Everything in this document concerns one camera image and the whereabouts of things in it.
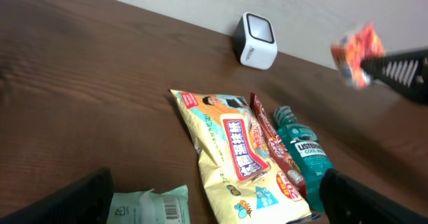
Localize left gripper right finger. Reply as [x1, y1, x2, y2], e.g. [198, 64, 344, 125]
[319, 169, 427, 224]

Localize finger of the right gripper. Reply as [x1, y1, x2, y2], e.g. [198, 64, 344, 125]
[360, 48, 427, 104]

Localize blue Listerine mouthwash bottle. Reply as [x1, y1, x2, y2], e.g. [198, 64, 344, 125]
[274, 106, 334, 212]

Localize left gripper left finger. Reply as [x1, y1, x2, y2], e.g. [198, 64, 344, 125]
[1, 167, 114, 224]

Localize white barcode scanner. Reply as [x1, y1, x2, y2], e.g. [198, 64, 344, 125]
[233, 12, 278, 70]

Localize cream snack bag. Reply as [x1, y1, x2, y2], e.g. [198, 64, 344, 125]
[171, 90, 319, 224]

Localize small orange box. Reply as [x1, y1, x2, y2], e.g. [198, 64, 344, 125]
[330, 24, 385, 90]

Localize teal wet wipes pack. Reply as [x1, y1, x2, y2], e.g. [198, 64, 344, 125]
[106, 185, 191, 224]

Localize chocolate bar wrapper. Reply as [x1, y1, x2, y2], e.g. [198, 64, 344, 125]
[250, 93, 308, 199]

